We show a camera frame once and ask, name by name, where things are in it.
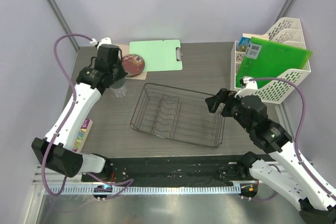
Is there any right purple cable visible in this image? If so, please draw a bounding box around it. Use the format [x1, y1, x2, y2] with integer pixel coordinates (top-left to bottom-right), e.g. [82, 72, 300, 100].
[248, 77, 336, 201]

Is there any green clipboard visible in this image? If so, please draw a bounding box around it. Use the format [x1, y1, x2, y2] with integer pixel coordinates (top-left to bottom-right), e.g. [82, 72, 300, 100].
[129, 39, 183, 72]

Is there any black wire dish rack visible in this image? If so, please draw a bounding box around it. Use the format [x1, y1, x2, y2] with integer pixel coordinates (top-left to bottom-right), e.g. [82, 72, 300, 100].
[130, 83, 225, 148]

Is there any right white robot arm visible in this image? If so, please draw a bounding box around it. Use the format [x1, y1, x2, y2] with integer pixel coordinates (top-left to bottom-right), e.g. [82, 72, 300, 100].
[205, 89, 335, 223]

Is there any beige folder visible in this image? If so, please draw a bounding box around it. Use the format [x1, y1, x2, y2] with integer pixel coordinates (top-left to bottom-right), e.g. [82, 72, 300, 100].
[117, 44, 148, 80]

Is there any green plastic folder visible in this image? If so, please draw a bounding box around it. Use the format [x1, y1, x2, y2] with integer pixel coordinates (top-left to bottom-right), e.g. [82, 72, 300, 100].
[235, 37, 312, 88]

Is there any blue booklet in organizer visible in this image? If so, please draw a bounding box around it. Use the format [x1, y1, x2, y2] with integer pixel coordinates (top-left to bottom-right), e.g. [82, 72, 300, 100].
[236, 33, 252, 52]

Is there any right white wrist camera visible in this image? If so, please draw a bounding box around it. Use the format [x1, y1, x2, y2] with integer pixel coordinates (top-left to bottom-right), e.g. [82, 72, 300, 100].
[235, 77, 258, 98]

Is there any white file organizer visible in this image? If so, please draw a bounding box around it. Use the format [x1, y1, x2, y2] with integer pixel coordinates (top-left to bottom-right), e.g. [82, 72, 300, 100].
[230, 17, 312, 104]

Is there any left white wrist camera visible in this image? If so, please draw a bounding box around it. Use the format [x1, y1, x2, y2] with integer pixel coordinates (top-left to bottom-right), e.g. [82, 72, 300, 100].
[90, 37, 112, 49]

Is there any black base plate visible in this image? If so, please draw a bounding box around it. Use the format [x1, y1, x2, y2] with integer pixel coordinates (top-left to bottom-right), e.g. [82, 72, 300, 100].
[81, 154, 268, 187]

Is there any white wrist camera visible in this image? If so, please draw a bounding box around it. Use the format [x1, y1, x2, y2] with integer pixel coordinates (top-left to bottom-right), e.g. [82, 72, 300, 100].
[235, 77, 258, 98]
[90, 37, 112, 49]

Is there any red floral plate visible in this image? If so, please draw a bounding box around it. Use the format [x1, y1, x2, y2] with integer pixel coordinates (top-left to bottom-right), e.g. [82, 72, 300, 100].
[122, 54, 146, 75]

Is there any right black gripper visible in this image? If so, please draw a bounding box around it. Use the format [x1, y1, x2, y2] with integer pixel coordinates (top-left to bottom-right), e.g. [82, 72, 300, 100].
[205, 88, 254, 133]

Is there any white slotted cable duct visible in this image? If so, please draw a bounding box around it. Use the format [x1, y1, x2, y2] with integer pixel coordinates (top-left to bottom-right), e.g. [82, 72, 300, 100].
[44, 185, 241, 195]

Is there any clear glass tumbler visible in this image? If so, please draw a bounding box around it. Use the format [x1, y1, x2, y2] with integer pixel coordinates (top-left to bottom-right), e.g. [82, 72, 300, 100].
[110, 79, 127, 98]

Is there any purple treehouse book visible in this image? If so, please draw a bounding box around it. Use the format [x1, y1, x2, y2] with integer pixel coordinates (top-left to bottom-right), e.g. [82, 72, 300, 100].
[72, 119, 93, 153]

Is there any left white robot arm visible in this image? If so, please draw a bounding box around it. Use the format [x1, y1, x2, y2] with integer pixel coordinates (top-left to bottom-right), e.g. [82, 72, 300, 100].
[32, 44, 126, 182]

